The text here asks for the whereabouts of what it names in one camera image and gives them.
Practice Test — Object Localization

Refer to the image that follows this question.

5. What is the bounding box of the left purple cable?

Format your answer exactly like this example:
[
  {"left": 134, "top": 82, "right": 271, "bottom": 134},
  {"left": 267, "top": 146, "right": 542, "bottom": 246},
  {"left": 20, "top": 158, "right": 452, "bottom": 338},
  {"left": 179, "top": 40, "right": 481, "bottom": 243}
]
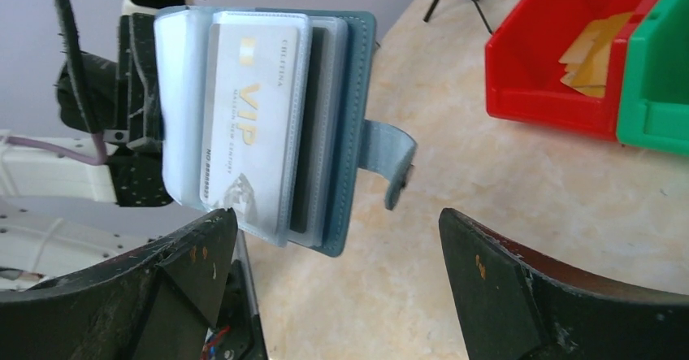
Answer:
[{"left": 5, "top": 0, "right": 109, "bottom": 167}]

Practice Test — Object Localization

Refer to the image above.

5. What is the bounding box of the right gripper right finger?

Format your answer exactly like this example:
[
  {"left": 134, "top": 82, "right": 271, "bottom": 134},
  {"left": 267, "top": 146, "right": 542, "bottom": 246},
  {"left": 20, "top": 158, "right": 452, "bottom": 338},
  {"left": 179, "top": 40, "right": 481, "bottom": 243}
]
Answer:
[{"left": 439, "top": 208, "right": 688, "bottom": 360}]

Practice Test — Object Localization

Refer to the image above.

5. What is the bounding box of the green bin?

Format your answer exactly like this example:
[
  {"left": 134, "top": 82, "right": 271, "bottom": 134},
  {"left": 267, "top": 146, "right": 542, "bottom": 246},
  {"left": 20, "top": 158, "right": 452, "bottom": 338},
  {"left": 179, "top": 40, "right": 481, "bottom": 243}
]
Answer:
[{"left": 617, "top": 0, "right": 688, "bottom": 155}]

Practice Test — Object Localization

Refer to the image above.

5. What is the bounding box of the silver VIP card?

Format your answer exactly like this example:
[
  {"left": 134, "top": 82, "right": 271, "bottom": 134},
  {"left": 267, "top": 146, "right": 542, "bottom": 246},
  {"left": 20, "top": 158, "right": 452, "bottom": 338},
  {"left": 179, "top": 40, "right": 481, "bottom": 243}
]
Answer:
[{"left": 199, "top": 20, "right": 299, "bottom": 219}]

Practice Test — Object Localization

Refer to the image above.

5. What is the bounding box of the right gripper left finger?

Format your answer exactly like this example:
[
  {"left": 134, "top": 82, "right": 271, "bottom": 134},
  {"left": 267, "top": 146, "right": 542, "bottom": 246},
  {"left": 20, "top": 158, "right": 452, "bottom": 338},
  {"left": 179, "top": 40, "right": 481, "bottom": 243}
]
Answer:
[{"left": 1, "top": 210, "right": 238, "bottom": 359}]

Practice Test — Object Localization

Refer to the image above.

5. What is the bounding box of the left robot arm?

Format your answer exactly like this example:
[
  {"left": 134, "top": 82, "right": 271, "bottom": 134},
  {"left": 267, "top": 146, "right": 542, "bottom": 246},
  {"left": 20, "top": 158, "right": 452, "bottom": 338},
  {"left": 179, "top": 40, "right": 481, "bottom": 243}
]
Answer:
[{"left": 1, "top": 0, "right": 188, "bottom": 291}]

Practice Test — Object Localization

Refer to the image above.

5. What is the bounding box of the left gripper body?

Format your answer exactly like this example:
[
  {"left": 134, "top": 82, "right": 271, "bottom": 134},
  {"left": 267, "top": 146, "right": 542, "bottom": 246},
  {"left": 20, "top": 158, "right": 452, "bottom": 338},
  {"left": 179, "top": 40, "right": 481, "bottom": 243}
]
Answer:
[{"left": 82, "top": 13, "right": 172, "bottom": 207}]

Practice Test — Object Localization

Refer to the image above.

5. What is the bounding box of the left red bin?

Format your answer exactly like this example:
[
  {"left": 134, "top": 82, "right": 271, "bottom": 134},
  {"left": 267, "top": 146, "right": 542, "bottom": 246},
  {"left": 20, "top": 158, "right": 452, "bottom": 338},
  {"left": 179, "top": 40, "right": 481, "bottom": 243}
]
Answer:
[{"left": 484, "top": 0, "right": 682, "bottom": 142}]

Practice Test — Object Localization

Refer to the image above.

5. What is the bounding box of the blue card holder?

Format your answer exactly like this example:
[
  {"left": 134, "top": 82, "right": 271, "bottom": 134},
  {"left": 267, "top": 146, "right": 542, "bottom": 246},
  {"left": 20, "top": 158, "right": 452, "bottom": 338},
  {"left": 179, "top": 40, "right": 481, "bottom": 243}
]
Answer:
[{"left": 154, "top": 6, "right": 417, "bottom": 257}]

